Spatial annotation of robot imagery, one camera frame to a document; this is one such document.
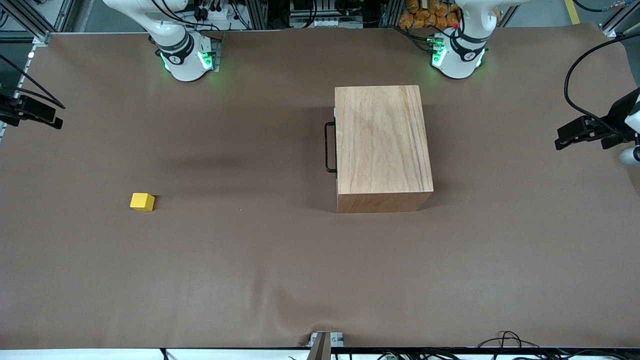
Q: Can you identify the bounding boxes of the yellow wooden block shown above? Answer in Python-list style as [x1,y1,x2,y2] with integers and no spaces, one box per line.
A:
[130,193,156,212]

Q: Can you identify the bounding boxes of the metal table clamp bracket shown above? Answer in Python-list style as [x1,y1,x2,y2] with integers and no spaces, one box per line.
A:
[308,331,346,360]

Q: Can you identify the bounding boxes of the grey electronics box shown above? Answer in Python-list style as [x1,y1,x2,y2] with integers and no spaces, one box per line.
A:
[287,0,354,29]

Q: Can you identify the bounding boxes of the aluminium frame rail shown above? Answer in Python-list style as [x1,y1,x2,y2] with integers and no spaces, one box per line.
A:
[0,0,96,47]
[599,0,640,39]

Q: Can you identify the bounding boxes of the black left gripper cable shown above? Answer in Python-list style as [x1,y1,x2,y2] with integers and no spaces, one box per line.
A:
[564,33,640,127]

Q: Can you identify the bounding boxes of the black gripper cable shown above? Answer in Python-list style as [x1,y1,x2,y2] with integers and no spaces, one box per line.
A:
[0,53,67,110]
[564,33,640,127]

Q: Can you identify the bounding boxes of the black cable bundle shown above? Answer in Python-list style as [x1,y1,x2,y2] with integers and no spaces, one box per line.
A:
[475,330,640,360]

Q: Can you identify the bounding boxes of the wooden cabinet box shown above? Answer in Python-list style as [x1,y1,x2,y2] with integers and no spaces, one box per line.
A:
[334,85,434,214]

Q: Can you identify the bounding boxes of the brown table cover mat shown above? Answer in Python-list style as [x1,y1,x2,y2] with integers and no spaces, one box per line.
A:
[0,22,640,350]

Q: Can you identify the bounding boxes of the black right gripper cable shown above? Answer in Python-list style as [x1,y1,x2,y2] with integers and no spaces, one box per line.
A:
[0,53,67,110]

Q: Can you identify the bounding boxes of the orange bag pile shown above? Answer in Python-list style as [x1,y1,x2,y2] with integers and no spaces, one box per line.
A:
[398,0,462,30]

